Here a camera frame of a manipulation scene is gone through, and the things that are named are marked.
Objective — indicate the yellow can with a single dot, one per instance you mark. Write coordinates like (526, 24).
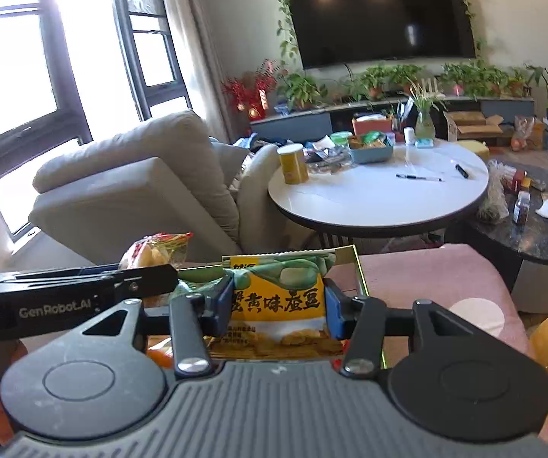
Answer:
(293, 164)

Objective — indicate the red flower plant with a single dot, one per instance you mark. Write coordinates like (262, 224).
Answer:
(250, 88)

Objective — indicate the grey television console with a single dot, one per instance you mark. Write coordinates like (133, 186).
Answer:
(302, 121)

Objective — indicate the beige curtain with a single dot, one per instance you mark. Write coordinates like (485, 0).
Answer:
(193, 47)

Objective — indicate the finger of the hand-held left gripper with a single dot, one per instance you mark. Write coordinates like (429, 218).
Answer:
(150, 281)
(97, 274)

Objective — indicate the black marker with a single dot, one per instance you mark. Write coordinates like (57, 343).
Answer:
(461, 171)

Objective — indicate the black pen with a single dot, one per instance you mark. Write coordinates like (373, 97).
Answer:
(419, 177)

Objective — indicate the orange plastic bag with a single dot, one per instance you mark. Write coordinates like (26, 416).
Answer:
(527, 133)

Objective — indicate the yellow cushion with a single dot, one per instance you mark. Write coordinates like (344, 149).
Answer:
(473, 148)

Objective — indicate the wall television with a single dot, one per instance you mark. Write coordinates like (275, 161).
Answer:
(379, 14)

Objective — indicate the teal tissue pack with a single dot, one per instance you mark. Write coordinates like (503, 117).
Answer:
(424, 142)

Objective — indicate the glass vase with green plant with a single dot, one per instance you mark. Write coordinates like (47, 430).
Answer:
(424, 126)

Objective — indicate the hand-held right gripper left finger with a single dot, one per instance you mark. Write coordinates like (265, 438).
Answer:
(221, 312)

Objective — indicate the clear bread packet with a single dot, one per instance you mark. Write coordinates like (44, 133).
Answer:
(159, 250)

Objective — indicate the white cup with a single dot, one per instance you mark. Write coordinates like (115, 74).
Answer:
(408, 134)

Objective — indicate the green yellow bean snack packet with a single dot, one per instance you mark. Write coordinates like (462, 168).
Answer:
(278, 315)

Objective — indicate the pile of clothes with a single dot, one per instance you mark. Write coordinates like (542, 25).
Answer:
(250, 143)

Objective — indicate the beige armchair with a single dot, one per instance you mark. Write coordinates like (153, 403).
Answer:
(150, 191)

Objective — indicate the open cardboard box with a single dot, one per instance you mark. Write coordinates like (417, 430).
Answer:
(474, 126)

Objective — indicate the pink polka dot tablecloth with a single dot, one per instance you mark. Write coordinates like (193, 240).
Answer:
(436, 276)

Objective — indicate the row of potted plants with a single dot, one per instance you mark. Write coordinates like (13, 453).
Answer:
(474, 78)

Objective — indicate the clear plastic bag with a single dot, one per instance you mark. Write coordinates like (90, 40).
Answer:
(493, 195)

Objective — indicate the dark round marble table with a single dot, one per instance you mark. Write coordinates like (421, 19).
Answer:
(541, 243)

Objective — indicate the round white table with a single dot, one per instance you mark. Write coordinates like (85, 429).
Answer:
(374, 200)

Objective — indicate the small dark bottle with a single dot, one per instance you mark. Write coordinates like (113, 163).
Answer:
(521, 210)

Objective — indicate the red tissue box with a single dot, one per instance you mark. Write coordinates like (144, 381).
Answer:
(372, 126)

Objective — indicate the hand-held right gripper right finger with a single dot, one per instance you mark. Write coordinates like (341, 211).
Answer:
(333, 312)

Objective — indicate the blue plastic basin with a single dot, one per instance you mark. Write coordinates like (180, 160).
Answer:
(372, 155)

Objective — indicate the dark framed window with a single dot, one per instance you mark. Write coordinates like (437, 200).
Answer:
(16, 67)

